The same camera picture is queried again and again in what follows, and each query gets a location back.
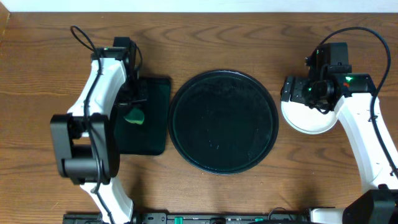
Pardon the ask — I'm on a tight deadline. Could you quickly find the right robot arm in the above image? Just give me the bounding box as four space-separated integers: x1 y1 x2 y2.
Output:
281 72 397 223

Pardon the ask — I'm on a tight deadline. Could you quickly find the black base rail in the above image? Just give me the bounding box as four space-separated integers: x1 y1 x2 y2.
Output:
62 207 312 224

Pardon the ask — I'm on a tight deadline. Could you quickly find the white plate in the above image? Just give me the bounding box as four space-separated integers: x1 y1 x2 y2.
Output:
280 101 338 134

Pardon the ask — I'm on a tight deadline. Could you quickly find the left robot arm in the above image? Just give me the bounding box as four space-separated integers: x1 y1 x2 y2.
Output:
50 44 147 223

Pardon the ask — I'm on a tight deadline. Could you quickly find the black rectangular tray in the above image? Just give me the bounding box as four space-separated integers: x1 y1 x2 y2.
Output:
111 77 171 156

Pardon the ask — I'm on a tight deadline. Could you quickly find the green scrubbing sponge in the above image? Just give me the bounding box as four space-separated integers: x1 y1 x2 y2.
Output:
124 108 145 125

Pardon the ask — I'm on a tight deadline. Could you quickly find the black round tray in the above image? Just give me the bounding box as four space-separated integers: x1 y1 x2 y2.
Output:
168 70 279 175

